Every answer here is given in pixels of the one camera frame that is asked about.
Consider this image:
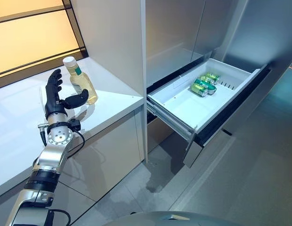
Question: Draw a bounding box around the stainless steel fridge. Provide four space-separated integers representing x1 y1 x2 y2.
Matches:
141 0 292 165

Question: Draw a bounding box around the clear yellow tea bottle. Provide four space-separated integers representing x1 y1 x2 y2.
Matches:
62 56 98 105

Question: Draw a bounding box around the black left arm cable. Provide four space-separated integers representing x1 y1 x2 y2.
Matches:
37 121 86 159

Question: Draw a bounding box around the white beige counter cabinet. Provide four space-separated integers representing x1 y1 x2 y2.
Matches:
0 0 146 201

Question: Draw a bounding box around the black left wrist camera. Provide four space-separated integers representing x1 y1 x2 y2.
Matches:
69 118 81 130

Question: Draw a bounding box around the backlit window with dark frame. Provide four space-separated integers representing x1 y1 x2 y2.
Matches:
0 0 88 90

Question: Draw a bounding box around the green drink can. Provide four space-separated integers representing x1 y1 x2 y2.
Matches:
189 82 209 97
194 78 217 95
199 72 222 86

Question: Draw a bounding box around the white fridge drawer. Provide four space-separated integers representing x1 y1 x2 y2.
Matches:
146 57 271 169

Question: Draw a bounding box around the grey robot torso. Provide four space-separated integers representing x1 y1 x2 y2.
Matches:
108 204 234 226

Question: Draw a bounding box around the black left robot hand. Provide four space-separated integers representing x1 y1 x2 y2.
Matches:
44 69 89 118

